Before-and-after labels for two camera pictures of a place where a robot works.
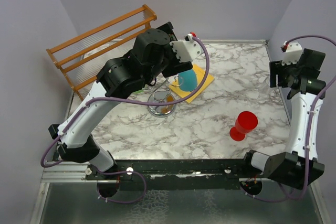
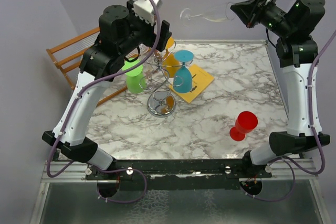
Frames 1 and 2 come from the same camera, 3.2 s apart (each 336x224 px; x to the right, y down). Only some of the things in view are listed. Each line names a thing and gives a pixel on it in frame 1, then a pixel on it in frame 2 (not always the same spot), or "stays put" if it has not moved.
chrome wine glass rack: [163, 94] stays put
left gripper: [176, 65] -> [153, 38]
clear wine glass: [268, 84] -> [222, 13]
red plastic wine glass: [245, 122] stays put
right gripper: [276, 68] -> [250, 11]
